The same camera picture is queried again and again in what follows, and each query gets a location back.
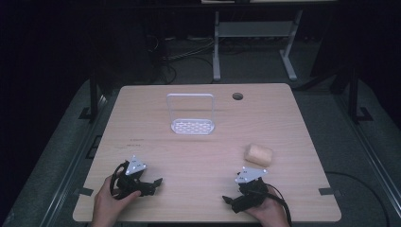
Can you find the grey tape strip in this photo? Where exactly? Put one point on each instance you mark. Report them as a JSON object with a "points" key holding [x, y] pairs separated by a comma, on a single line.
{"points": [[327, 191], [83, 191]]}

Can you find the white metal desk frame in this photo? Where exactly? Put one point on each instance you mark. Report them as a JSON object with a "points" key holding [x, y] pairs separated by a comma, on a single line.
{"points": [[255, 30]]}

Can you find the aluminium floor rail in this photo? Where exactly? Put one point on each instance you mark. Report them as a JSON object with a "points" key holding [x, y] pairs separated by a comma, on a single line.
{"points": [[74, 157], [369, 151]]}

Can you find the person's left hand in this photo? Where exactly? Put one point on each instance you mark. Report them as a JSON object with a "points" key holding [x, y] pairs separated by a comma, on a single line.
{"points": [[107, 205]]}

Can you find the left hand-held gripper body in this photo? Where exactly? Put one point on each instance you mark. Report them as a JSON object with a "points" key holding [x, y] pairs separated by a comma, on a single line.
{"points": [[135, 166]]}

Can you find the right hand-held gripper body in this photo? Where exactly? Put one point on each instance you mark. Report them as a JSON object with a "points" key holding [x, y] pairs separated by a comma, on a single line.
{"points": [[250, 175]]}

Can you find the white sponge holder rack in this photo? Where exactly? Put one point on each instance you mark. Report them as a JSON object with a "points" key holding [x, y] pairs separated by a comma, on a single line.
{"points": [[191, 124]]}

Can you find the person's right hand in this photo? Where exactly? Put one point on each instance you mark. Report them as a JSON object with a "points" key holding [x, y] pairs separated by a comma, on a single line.
{"points": [[271, 212]]}

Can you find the black metal stand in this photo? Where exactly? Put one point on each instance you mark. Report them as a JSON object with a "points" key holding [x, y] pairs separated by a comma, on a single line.
{"points": [[354, 94], [93, 94]]}

